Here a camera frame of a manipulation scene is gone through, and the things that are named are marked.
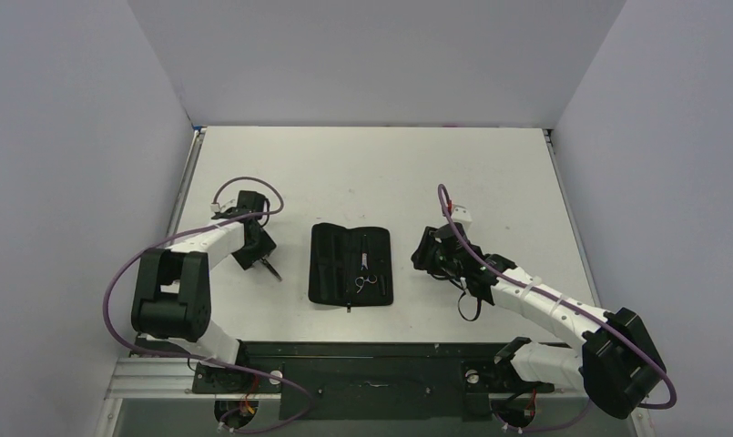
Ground silver thinning scissors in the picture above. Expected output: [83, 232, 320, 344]
[259, 257, 282, 282]

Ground silver scissors red tip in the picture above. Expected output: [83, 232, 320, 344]
[354, 235, 378, 294]

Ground black zippered tool case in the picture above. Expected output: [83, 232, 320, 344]
[308, 223, 394, 310]

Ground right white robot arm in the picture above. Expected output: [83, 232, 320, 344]
[411, 224, 674, 419]

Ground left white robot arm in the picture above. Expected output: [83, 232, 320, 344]
[131, 191, 281, 391]

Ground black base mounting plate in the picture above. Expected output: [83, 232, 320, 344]
[130, 340, 555, 422]

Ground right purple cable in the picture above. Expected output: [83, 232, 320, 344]
[437, 183, 678, 432]

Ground purple cable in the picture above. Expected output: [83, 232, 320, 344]
[437, 183, 678, 432]
[102, 176, 314, 435]

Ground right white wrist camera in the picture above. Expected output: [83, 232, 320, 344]
[450, 204, 473, 229]

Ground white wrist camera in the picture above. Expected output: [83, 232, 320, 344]
[450, 204, 473, 229]
[210, 198, 236, 220]

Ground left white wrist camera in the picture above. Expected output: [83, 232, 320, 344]
[210, 198, 236, 220]

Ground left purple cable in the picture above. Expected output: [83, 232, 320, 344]
[102, 176, 314, 435]

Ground aluminium frame rail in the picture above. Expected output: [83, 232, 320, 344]
[137, 127, 208, 339]

